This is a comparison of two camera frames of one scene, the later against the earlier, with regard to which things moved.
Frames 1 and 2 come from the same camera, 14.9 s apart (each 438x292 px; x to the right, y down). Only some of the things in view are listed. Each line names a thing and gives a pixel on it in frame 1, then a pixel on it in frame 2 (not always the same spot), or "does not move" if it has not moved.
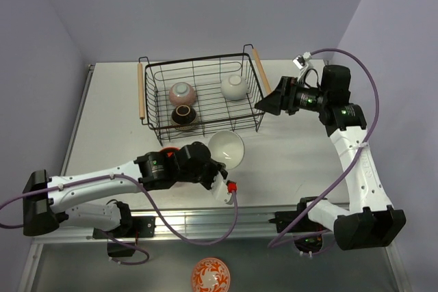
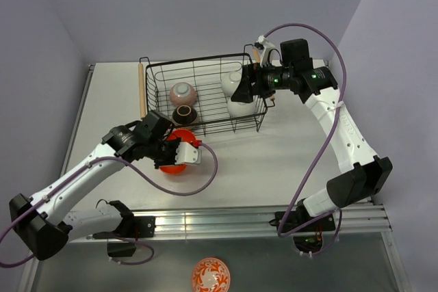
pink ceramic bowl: [182, 94] does not move
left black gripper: [215, 167] -> [171, 161]
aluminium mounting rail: [209, 226] does not move
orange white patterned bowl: [211, 275] does not move
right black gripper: [282, 98] -> [244, 91]
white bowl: [227, 148] -> [238, 109]
